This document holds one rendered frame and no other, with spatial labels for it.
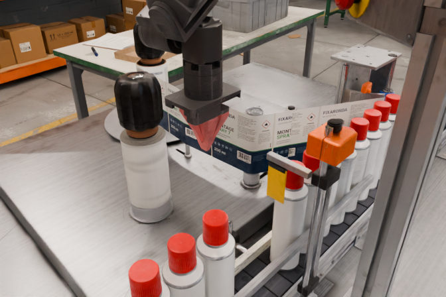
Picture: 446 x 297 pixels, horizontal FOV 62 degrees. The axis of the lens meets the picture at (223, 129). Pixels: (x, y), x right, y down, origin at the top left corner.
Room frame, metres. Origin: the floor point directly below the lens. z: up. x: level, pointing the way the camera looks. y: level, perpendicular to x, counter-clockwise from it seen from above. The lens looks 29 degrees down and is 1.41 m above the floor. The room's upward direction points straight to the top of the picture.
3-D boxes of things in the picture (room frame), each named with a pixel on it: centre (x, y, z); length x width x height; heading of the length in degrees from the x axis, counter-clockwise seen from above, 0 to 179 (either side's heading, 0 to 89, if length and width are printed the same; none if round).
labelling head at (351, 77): (0.83, -0.34, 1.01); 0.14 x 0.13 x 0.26; 135
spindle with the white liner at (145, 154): (0.61, 0.15, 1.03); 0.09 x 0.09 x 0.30
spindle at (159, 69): (1.01, 0.20, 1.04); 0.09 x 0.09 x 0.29
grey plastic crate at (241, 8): (2.70, -0.16, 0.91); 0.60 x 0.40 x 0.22; 146
